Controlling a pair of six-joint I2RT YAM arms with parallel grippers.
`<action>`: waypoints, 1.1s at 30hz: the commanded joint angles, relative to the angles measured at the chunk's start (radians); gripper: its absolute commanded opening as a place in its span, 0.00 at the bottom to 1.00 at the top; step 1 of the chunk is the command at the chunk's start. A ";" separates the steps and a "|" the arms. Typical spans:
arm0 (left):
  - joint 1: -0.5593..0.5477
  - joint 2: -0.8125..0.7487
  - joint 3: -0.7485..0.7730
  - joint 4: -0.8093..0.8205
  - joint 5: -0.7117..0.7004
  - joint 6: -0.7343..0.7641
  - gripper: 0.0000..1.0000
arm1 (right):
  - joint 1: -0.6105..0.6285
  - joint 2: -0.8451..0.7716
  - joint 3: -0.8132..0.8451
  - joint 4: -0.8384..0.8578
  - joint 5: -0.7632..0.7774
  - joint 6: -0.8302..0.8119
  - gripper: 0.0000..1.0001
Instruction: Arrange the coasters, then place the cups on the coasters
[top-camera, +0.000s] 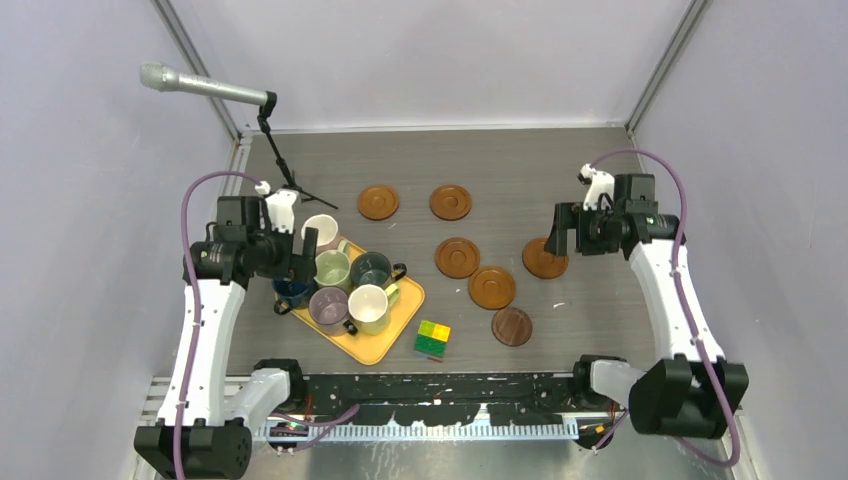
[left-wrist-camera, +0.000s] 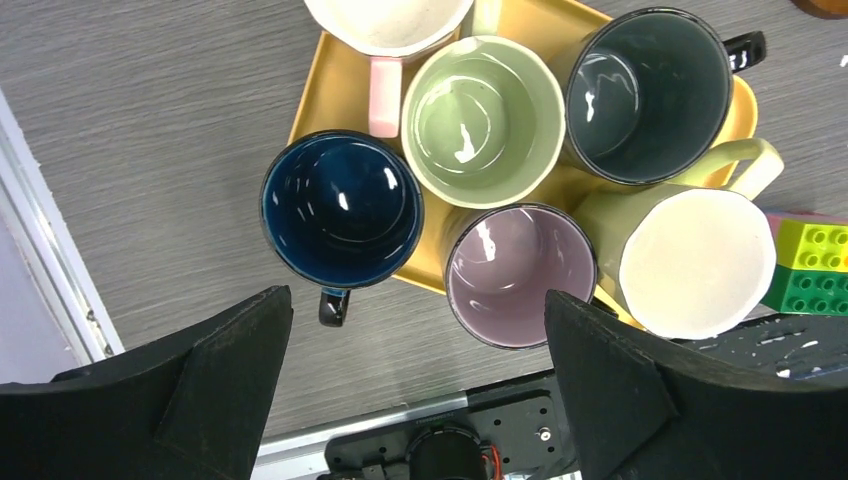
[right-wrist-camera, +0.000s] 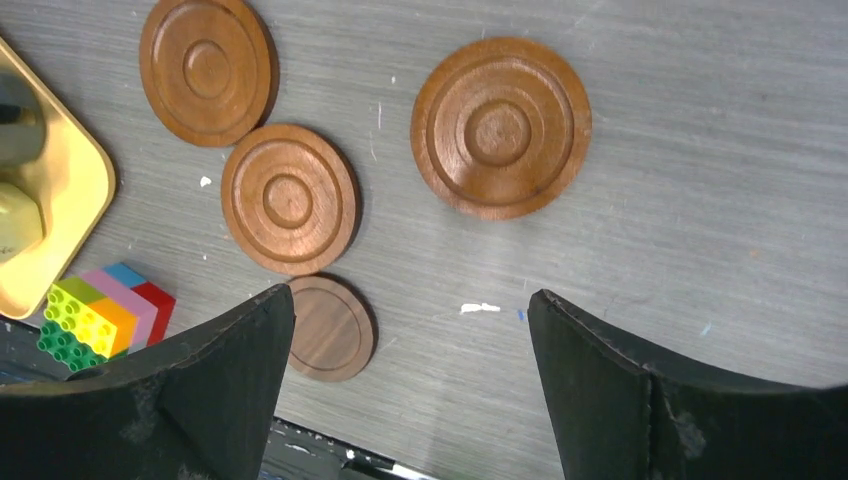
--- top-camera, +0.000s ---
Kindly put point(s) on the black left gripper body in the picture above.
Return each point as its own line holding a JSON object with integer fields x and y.
{"x": 276, "y": 257}

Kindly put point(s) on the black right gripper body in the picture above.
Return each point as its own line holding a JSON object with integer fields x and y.
{"x": 594, "y": 231}

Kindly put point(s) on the brown wooden coaster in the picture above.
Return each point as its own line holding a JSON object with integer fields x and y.
{"x": 378, "y": 202}
{"x": 492, "y": 287}
{"x": 538, "y": 262}
{"x": 457, "y": 258}
{"x": 450, "y": 202}

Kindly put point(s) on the dark grey green mug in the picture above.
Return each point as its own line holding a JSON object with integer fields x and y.
{"x": 373, "y": 268}

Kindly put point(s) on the yellow-green faceted mug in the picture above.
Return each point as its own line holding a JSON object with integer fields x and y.
{"x": 369, "y": 307}

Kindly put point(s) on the yellow plastic tray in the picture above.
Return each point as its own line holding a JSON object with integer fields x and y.
{"x": 370, "y": 349}

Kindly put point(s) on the dark walnut wooden coaster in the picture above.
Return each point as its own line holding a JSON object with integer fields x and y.
{"x": 512, "y": 326}

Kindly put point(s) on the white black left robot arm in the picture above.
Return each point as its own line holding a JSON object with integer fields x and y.
{"x": 199, "y": 433}

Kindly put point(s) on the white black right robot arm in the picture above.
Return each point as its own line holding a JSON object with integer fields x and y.
{"x": 682, "y": 393}

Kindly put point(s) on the light green mug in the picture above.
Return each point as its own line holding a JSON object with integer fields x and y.
{"x": 333, "y": 268}

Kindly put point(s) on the dark blue mug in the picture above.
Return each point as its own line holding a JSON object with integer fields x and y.
{"x": 291, "y": 295}

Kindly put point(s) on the pink faceted mug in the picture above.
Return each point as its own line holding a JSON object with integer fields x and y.
{"x": 328, "y": 237}

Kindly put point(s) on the colourful toy brick block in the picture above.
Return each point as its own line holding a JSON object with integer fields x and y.
{"x": 431, "y": 340}

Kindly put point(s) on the black microphone tripod stand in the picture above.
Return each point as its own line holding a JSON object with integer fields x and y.
{"x": 264, "y": 113}

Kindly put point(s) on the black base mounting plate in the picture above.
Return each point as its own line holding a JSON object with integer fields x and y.
{"x": 447, "y": 399}

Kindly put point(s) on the silver microphone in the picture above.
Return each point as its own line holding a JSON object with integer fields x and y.
{"x": 163, "y": 78}

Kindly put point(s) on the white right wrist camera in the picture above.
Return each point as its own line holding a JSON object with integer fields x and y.
{"x": 599, "y": 196}

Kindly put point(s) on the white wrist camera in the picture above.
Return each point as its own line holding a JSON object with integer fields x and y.
{"x": 280, "y": 207}
{"x": 599, "y": 196}

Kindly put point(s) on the purple mug black handle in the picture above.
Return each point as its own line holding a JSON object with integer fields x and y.
{"x": 328, "y": 308}

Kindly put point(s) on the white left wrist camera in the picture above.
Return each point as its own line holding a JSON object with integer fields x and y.
{"x": 280, "y": 207}

